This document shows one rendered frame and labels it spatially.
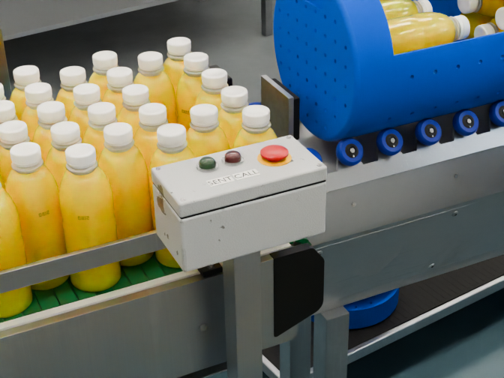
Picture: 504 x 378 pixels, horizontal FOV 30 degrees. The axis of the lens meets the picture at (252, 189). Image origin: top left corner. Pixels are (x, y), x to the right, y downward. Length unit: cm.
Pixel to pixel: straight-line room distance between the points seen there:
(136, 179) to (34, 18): 289
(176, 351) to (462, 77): 61
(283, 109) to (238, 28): 320
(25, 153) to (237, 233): 29
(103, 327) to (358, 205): 47
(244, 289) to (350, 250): 36
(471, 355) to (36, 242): 158
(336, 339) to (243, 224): 60
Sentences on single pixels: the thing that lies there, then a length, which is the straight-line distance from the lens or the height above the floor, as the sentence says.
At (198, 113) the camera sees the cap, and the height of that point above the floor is 110.
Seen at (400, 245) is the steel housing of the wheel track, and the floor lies 76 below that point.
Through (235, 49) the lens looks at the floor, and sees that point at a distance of 444.
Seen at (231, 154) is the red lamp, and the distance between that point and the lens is 119.
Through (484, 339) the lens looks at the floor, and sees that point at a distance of 268.
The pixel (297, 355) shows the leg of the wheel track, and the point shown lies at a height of 43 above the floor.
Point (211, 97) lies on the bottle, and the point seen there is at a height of 107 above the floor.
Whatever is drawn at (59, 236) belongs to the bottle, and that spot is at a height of 98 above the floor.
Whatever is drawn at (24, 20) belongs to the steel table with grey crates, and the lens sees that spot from 413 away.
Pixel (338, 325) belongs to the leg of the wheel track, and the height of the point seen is 61.
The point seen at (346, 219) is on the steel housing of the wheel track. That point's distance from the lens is 153.
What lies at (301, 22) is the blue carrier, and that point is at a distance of 153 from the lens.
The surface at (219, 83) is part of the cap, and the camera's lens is 142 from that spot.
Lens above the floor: 168
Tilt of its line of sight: 31 degrees down
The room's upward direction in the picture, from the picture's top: 1 degrees counter-clockwise
